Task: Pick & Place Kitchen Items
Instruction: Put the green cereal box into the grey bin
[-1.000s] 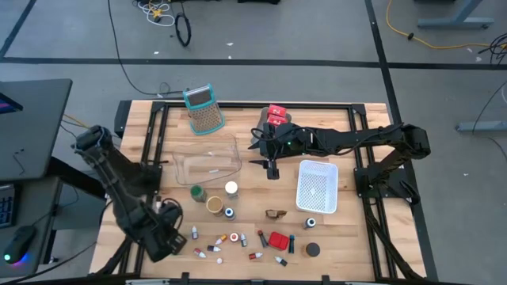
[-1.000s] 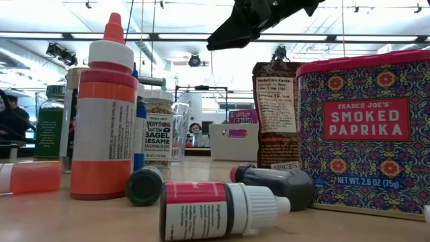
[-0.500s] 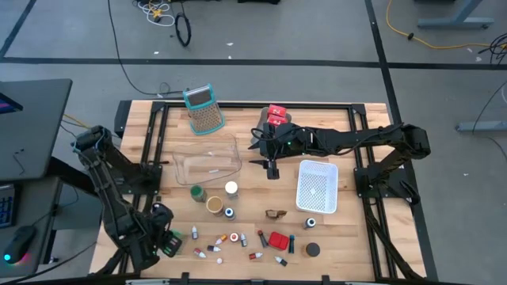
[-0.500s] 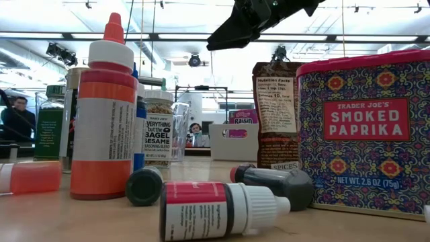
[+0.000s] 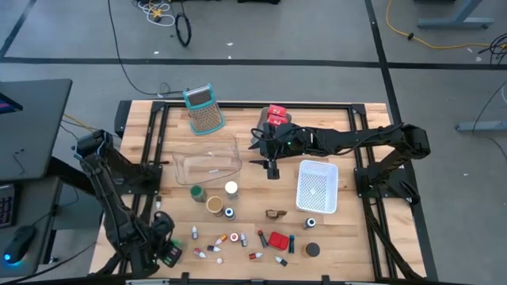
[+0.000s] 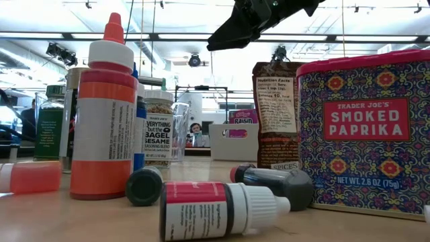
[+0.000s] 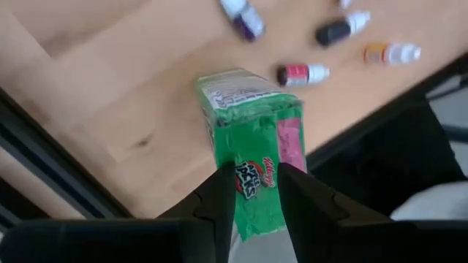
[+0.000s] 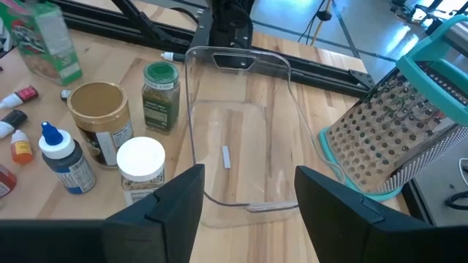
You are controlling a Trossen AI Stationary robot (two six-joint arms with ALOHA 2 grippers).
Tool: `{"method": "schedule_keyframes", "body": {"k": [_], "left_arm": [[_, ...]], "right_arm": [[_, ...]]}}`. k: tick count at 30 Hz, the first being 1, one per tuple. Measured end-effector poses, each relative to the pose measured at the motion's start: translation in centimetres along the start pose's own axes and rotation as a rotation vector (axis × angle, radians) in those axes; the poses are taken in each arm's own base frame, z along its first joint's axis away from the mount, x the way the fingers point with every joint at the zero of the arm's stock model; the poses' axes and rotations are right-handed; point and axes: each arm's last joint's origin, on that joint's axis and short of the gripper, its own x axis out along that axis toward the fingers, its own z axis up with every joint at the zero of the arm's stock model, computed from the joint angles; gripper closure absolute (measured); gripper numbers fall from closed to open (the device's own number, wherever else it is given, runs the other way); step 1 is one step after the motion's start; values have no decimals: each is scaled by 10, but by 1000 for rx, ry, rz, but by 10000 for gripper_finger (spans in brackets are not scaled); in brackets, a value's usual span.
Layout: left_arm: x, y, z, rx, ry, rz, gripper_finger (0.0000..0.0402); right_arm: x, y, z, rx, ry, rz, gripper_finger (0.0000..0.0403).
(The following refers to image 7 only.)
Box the small pink-label dropper bottle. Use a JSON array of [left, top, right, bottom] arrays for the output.
[[276, 64, 331, 88]]

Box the green Apple Jacks cereal box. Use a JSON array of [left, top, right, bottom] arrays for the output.
[[195, 68, 308, 243]]

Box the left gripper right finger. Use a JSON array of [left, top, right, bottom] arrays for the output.
[[276, 162, 391, 263]]

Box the small purple dropper bottle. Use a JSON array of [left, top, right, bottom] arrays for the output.
[[219, 0, 266, 42]]

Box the small black dropper bottle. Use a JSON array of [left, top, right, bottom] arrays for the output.
[[314, 10, 372, 48]]

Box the small yellow dropper bottle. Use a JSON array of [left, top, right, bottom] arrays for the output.
[[363, 42, 422, 66]]

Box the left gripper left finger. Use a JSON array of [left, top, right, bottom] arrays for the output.
[[156, 161, 238, 263]]

